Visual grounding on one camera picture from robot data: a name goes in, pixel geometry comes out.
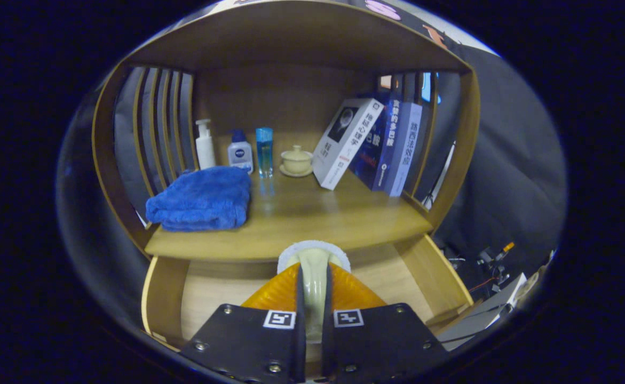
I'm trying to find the small white bottle blue cap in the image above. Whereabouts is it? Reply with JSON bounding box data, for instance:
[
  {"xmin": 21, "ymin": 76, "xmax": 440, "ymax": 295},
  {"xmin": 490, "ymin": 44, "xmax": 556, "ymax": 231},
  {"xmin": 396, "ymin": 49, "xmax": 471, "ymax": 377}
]
[{"xmin": 227, "ymin": 129, "xmax": 254, "ymax": 174}]

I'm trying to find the pale lavender book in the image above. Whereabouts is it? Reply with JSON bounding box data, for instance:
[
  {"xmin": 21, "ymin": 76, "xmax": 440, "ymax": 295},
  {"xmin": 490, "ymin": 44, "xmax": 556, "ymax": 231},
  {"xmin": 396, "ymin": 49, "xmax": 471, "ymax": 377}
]
[{"xmin": 386, "ymin": 101, "xmax": 423, "ymax": 198}]

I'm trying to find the blue spine book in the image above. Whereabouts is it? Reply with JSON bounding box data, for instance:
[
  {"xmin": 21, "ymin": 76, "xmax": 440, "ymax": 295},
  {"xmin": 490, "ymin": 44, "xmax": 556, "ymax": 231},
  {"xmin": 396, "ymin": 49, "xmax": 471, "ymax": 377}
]
[{"xmin": 371, "ymin": 99, "xmax": 402, "ymax": 191}]

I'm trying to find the wooden cabinet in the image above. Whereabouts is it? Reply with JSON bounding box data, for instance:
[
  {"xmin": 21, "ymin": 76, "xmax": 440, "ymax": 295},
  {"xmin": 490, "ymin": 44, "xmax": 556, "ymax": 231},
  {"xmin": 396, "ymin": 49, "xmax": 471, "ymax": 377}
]
[{"xmin": 92, "ymin": 0, "xmax": 481, "ymax": 262}]

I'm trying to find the wooden drawer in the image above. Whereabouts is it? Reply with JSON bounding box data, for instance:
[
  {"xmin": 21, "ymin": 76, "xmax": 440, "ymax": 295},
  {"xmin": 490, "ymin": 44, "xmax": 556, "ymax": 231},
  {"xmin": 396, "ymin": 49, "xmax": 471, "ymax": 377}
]
[{"xmin": 141, "ymin": 235, "xmax": 476, "ymax": 353}]

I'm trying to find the white flat board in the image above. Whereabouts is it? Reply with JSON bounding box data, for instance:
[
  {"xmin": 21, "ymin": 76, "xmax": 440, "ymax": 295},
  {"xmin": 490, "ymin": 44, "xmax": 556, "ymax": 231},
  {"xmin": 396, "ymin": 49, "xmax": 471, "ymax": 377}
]
[{"xmin": 438, "ymin": 272, "xmax": 529, "ymax": 350}]

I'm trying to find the clear blue bottle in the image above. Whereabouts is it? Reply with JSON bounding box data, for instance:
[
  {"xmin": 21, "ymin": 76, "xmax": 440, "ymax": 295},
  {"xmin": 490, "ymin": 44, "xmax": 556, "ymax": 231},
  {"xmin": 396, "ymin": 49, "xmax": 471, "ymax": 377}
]
[{"xmin": 255, "ymin": 127, "xmax": 274, "ymax": 179}]

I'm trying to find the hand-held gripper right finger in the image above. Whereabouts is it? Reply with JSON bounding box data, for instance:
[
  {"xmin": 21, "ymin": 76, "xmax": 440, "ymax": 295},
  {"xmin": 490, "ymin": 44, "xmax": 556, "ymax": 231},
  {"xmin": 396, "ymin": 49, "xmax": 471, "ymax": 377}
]
[{"xmin": 321, "ymin": 261, "xmax": 450, "ymax": 383}]

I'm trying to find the wooden countertop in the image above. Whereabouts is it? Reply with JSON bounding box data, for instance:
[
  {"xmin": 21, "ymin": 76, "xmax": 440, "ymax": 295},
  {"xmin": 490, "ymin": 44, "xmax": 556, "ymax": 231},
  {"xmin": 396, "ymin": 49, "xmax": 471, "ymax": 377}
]
[{"xmin": 144, "ymin": 133, "xmax": 434, "ymax": 262}]

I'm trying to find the dark blue book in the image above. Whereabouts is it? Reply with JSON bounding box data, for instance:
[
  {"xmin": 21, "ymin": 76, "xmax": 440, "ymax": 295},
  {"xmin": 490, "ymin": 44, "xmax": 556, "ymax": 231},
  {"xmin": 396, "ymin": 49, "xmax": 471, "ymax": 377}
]
[{"xmin": 349, "ymin": 93, "xmax": 398, "ymax": 191}]

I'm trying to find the white book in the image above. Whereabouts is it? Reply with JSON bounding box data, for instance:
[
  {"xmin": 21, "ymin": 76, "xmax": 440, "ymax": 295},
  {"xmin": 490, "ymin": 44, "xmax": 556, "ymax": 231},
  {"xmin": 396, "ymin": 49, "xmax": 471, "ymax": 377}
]
[{"xmin": 312, "ymin": 98, "xmax": 385, "ymax": 191}]

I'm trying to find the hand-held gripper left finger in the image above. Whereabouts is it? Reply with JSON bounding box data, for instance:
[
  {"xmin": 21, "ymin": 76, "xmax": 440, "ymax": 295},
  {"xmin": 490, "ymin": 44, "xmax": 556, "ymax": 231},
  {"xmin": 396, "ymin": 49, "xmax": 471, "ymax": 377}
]
[{"xmin": 178, "ymin": 261, "xmax": 307, "ymax": 384}]

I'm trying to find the black gadget with orange tip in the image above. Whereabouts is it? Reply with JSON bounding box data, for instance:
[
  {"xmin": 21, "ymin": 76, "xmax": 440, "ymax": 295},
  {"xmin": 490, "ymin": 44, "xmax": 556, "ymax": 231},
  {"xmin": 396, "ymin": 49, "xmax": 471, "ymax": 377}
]
[{"xmin": 475, "ymin": 242, "xmax": 517, "ymax": 283}]

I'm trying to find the cream lidded teacup with saucer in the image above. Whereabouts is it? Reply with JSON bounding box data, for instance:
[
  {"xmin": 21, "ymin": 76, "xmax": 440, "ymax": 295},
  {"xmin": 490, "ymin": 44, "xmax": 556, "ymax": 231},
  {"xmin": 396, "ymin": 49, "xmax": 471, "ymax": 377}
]
[{"xmin": 280, "ymin": 145, "xmax": 314, "ymax": 178}]

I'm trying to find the cream handled scrub brush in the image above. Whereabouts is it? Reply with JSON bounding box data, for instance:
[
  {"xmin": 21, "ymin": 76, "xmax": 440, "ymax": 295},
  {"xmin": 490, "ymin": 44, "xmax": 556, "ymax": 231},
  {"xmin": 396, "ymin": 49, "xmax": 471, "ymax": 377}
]
[{"xmin": 277, "ymin": 240, "xmax": 352, "ymax": 345}]

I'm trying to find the white pump bottle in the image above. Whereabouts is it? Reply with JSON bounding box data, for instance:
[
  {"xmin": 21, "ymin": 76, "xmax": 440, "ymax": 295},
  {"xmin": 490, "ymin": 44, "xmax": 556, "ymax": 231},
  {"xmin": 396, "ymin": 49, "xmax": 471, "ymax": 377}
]
[{"xmin": 195, "ymin": 118, "xmax": 217, "ymax": 170}]

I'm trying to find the blue folded towel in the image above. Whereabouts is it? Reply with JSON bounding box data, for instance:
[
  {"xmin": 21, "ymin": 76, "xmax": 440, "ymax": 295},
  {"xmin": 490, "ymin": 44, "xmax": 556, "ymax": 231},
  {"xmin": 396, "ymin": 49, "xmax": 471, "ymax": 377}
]
[{"xmin": 146, "ymin": 166, "xmax": 252, "ymax": 232}]

